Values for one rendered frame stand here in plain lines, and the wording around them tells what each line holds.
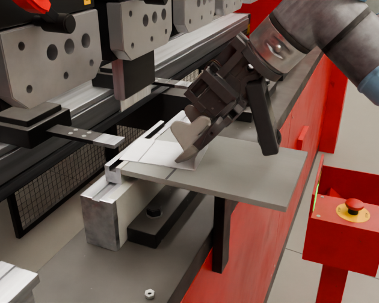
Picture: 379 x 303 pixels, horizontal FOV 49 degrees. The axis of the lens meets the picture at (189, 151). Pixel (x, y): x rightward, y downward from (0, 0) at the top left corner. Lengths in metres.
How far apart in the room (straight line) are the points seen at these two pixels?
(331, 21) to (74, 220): 1.93
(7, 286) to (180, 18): 0.49
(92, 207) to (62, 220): 1.65
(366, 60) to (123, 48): 0.31
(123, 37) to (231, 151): 0.28
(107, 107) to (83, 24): 0.59
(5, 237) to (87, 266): 1.64
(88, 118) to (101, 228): 0.39
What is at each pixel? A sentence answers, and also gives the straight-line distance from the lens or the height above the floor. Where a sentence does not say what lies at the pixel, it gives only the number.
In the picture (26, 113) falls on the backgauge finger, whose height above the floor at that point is 1.03.
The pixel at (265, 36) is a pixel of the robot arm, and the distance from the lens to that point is 0.58.
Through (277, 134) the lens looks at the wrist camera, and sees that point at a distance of 0.64.
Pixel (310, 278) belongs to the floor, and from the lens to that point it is 1.98.
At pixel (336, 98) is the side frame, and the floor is 0.40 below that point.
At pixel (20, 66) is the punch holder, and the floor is 1.22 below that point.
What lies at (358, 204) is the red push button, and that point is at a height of 0.81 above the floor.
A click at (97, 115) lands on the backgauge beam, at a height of 0.94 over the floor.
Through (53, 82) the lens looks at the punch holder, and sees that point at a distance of 0.47.
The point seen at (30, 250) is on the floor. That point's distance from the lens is 2.18.
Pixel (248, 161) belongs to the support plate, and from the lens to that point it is 0.69.
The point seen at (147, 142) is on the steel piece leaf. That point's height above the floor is 1.00.
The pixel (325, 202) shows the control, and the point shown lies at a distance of 1.02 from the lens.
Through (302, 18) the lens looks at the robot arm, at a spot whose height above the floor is 1.24.
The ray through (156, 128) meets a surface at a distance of 0.81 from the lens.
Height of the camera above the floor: 1.33
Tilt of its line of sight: 27 degrees down
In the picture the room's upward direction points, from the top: straight up
